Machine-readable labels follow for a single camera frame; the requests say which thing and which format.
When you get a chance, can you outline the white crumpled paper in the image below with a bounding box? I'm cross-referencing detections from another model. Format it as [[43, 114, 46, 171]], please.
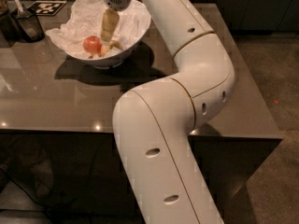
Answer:
[[46, 0, 151, 67]]

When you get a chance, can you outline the white ceramic bowl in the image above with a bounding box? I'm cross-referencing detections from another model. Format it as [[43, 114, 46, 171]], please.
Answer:
[[64, 0, 152, 70]]

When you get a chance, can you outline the red apple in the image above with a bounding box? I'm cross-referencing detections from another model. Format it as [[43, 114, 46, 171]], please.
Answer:
[[83, 35, 102, 56]]

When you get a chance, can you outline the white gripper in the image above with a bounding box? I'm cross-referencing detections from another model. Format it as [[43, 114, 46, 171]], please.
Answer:
[[101, 0, 132, 42]]

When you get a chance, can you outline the yellow apple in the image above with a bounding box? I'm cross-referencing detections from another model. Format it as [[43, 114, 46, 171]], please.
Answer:
[[100, 40, 123, 57]]

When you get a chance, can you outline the black white marker tag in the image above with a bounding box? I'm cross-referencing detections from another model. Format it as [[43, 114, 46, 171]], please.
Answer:
[[29, 0, 66, 16]]

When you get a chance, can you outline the black floor cable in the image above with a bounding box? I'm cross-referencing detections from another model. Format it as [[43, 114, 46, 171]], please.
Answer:
[[0, 166, 94, 224]]

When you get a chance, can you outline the black container with scoop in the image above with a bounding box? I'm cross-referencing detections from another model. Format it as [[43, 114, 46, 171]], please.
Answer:
[[11, 0, 45, 43]]

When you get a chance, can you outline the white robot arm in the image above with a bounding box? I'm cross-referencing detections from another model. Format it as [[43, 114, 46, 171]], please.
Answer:
[[104, 0, 235, 224]]

